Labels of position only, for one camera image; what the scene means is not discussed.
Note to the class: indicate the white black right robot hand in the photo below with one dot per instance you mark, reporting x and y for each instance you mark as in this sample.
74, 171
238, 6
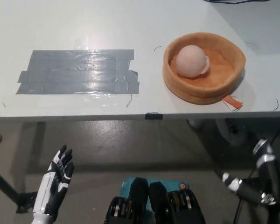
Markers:
268, 168

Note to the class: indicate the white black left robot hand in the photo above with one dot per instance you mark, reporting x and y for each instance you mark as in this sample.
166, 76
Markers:
45, 186

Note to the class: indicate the pink plush dumpling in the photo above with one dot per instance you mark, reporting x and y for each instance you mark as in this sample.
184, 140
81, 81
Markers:
190, 61

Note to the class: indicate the orange soft plush plate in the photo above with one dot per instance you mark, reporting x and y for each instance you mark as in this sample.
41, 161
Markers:
200, 91

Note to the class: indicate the black teal robot torso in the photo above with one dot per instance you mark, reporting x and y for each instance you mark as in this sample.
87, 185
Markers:
158, 203

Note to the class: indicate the black table leg with foot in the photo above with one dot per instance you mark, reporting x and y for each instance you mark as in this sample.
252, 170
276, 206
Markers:
4, 184

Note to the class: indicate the small black tape piece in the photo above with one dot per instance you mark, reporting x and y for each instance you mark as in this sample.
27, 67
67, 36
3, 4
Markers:
154, 116

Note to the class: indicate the grey duct tape patch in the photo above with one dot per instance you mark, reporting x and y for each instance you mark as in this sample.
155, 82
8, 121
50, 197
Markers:
77, 74

